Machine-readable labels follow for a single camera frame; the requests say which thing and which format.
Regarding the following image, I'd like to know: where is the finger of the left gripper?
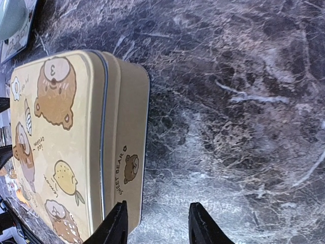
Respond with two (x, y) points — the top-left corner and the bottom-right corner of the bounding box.
(0, 97), (10, 119)
(0, 145), (13, 169)

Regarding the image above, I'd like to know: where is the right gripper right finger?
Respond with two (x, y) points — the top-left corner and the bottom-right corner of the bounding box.
(188, 202), (234, 244)

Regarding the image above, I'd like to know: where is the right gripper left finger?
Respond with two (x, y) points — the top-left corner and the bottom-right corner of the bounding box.
(84, 200), (128, 244)

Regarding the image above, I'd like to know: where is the bear printed tin lid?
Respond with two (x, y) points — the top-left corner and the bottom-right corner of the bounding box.
(10, 50), (108, 243)

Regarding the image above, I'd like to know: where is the gold cookie tin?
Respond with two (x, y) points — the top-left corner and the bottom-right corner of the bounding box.
(103, 52), (150, 232)

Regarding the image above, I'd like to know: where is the square floral plate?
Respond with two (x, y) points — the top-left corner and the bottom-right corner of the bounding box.
(1, 1), (37, 64)

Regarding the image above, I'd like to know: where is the green ceramic bowl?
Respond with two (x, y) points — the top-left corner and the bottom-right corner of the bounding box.
(1, 0), (28, 41)

